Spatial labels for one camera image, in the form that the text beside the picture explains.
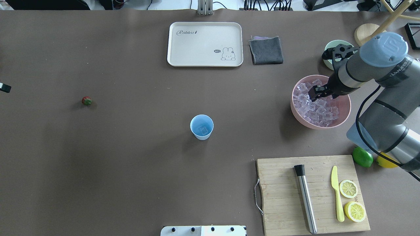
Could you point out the bamboo cutting board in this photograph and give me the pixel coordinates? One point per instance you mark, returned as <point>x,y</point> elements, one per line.
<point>282,204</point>

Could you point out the yellow lemon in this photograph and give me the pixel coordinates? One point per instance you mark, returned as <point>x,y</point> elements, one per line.
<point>385,163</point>

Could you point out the white camera post base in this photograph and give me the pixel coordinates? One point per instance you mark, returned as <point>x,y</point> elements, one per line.
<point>211,230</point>

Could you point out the green lime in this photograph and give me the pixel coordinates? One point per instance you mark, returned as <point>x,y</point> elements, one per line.
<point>362,157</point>

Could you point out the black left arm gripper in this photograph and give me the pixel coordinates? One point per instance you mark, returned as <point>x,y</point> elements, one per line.
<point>6,88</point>

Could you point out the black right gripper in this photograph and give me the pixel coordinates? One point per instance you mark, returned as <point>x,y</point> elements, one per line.
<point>330,86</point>

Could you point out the aluminium frame post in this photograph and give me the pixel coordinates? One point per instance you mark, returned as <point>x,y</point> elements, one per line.
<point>205,7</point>

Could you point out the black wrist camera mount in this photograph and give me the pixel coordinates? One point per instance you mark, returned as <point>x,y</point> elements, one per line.
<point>339,55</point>

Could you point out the red strawberry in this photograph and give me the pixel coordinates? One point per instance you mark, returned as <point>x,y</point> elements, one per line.
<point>86,101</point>

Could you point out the yellow plastic knife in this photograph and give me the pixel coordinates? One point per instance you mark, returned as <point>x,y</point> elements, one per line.
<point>340,215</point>

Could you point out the beige rabbit tray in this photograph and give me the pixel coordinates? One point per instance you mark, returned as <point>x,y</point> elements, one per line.
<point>205,44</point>

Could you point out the pink bowl of ice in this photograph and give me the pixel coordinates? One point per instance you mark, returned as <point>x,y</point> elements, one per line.
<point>324,113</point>

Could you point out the wooden cup tree stand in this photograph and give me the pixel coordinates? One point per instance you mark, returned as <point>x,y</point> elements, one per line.
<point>365,32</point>

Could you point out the grey folded cloth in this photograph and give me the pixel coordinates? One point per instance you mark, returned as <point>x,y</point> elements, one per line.
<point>266,50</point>

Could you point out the light blue plastic cup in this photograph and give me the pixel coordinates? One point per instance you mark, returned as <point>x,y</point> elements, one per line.
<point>201,126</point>

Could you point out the lemon slice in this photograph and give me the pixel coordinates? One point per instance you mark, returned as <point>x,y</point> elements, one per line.
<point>355,211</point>
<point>348,189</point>

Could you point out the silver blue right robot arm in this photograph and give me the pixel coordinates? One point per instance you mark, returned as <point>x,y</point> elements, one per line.
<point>380,128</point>

